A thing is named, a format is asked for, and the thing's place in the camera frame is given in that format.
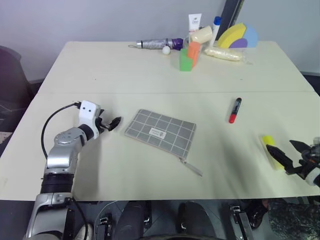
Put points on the white cream tube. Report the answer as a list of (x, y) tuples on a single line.
[(194, 22)]

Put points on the grey and purple folded umbrella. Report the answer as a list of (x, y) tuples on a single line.
[(155, 43)]

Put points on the blue foam arch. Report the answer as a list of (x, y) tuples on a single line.
[(252, 36)]

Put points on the purple foam half disc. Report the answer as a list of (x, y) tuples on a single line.
[(239, 43)]

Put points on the red and black marker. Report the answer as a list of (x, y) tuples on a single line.
[(234, 111)]

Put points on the clear bag of white filling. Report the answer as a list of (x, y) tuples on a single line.
[(223, 54)]

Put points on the camouflage patterned fabric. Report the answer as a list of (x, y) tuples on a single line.
[(295, 220)]

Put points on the small white ball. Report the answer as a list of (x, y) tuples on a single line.
[(166, 50)]

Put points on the orange foam block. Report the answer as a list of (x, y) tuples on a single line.
[(194, 52)]

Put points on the cream foam cylinder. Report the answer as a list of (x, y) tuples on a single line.
[(200, 35)]

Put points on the yellow highlighter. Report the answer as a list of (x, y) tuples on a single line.
[(269, 140)]

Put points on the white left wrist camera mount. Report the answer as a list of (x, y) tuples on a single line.
[(87, 112)]

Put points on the dark chair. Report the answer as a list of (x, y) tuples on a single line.
[(11, 82)]

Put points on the black table leg bracket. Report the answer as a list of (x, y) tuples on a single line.
[(240, 220), (103, 225)]

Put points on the dark rounded shape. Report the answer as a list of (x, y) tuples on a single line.
[(132, 220)]

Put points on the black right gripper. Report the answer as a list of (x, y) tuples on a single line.
[(307, 160)]

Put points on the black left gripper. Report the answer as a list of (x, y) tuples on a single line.
[(102, 123)]

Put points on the green foam block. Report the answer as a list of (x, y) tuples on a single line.
[(185, 62)]

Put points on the grey grid zipper pouch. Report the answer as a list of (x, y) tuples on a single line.
[(160, 132)]

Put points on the black leaning board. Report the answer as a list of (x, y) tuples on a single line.
[(232, 13)]

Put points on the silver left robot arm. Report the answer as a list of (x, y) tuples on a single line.
[(59, 155)]

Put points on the white bottle with blue cap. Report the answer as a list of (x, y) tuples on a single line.
[(215, 30)]

